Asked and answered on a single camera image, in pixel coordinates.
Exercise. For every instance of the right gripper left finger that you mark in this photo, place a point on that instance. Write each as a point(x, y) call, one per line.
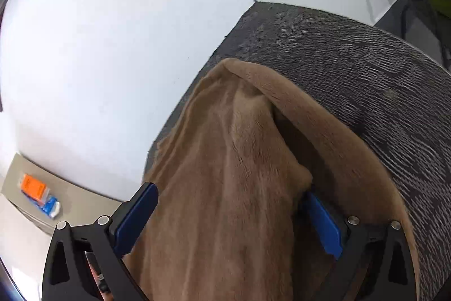
point(67, 275)

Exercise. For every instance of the brown fleece garment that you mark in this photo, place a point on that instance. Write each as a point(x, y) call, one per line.
point(230, 175)

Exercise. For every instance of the black patterned table cloth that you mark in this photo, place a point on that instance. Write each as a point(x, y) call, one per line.
point(392, 96)

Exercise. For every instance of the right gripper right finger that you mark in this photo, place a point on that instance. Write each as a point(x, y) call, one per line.
point(374, 258)

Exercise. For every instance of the beige cabinet door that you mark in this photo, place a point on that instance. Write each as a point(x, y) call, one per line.
point(46, 199)

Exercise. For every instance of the orange box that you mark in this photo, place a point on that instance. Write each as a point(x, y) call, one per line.
point(33, 188)

